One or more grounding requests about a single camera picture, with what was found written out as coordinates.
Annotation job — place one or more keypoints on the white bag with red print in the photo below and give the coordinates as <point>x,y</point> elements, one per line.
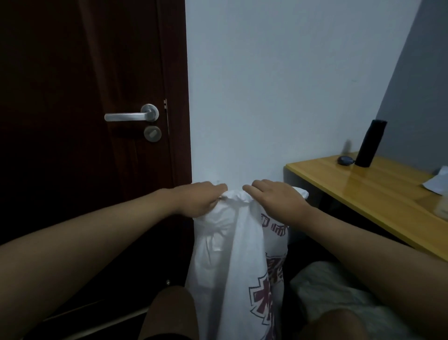
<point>231,273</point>

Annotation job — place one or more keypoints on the grey woven sack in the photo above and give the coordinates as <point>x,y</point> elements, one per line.
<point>332,290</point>

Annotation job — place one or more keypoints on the white tissue sheet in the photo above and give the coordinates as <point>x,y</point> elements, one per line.
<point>437,184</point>

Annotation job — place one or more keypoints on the dark brown wooden door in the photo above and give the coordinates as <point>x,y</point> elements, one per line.
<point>176,87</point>

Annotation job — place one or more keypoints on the silver door latch plate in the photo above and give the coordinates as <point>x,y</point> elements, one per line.
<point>166,115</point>

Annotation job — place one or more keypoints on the person's left leg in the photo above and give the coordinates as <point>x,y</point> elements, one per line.
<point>168,313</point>

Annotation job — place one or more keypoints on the person's left forearm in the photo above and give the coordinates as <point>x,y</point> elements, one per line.
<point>80,252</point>

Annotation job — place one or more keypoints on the person's right hand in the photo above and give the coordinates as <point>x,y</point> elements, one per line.
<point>283,201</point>

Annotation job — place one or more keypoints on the small dark round case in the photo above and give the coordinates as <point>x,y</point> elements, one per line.
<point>345,160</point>

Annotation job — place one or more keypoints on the person's leg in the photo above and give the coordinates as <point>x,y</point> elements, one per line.
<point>329,325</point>
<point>168,313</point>

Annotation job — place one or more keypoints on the yellow wooden desk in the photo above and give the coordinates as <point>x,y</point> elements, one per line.
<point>378,192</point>

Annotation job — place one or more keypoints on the person's right forearm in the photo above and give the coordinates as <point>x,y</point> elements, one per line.
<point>385,252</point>

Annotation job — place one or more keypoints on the person's right leg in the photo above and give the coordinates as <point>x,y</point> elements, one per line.
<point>329,325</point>

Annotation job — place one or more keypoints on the black cylindrical bottle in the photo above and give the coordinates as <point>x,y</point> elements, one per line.
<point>370,143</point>

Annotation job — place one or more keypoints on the silver thumb-turn lock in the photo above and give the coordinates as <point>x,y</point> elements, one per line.
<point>153,133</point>

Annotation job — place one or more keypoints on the person's left hand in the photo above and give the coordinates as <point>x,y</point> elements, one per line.
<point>199,199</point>

